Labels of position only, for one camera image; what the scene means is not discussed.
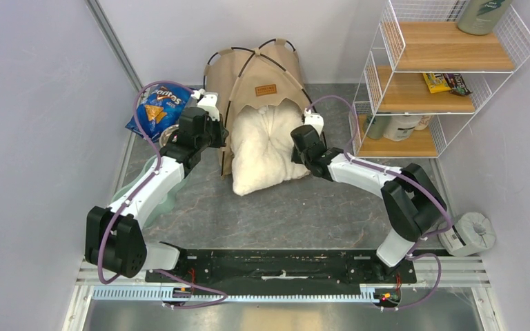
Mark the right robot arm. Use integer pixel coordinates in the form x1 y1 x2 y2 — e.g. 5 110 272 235
291 125 452 282

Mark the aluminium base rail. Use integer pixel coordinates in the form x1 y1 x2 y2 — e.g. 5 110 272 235
76 257 491 303

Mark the blue Doritos chip bag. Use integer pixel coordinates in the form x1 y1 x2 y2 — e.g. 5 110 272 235
137 83 193 143

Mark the dark brown candy bag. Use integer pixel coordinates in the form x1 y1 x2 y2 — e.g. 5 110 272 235
443 73 472 97

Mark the green bottle on top shelf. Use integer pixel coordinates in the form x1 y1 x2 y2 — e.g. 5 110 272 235
456 0 513 35

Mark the white wire shelf rack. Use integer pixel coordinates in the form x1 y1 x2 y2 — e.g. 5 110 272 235
349 1 530 158

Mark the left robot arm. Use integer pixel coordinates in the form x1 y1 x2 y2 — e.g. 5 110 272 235
85 105 228 284

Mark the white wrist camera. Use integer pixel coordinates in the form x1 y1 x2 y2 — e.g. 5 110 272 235
303 109 324 136
191 88 221 121

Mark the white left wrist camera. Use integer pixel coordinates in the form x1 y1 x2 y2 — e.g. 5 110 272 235
191 88 221 121

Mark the aluminium frame post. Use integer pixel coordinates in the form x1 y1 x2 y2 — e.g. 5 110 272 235
85 0 143 91

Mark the beige fabric pet tent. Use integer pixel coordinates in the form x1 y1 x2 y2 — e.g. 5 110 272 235
202 38 316 177

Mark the yellow candy bag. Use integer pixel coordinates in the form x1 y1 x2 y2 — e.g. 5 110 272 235
422 72 450 94

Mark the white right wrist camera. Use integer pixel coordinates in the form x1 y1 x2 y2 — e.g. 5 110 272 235
303 109 324 136

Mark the cream fluffy pillow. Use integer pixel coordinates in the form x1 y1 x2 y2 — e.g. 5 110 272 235
230 99 309 196

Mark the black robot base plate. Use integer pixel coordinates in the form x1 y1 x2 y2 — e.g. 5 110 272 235
171 248 417 296

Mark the steel pet bowl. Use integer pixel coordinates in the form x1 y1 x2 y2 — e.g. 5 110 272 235
159 124 179 147

